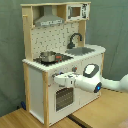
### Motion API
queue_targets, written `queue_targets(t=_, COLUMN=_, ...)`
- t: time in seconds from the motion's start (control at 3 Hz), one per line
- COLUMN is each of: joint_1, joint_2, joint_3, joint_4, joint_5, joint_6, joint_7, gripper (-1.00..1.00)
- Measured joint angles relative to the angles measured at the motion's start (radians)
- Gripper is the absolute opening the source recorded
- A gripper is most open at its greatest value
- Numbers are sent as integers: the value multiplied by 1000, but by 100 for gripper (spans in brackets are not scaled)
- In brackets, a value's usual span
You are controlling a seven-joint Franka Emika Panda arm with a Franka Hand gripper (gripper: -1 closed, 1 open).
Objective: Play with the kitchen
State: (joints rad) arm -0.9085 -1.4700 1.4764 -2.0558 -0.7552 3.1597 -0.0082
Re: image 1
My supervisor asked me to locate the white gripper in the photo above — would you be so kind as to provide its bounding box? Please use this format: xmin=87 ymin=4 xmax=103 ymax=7
xmin=54 ymin=74 xmax=76 ymax=87

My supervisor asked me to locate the small metal pot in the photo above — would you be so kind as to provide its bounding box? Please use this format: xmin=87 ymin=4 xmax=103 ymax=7
xmin=40 ymin=51 xmax=56 ymax=62

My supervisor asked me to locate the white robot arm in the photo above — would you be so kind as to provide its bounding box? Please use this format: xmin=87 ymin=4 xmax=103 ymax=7
xmin=54 ymin=64 xmax=128 ymax=93

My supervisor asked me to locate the white wooden toy kitchen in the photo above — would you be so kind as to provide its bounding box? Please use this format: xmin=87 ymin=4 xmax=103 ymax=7
xmin=22 ymin=2 xmax=105 ymax=127

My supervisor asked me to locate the toy oven door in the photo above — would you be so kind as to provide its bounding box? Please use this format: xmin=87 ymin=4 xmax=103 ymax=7
xmin=56 ymin=88 xmax=74 ymax=111

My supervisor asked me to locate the black toy faucet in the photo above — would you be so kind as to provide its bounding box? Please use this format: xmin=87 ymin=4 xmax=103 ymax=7
xmin=67 ymin=33 xmax=83 ymax=49

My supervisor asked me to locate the grey range hood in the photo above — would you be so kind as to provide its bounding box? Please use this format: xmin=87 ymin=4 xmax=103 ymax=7
xmin=35 ymin=6 xmax=64 ymax=27

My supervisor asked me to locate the toy microwave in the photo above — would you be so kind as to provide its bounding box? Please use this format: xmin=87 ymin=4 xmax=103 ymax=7
xmin=66 ymin=3 xmax=90 ymax=21

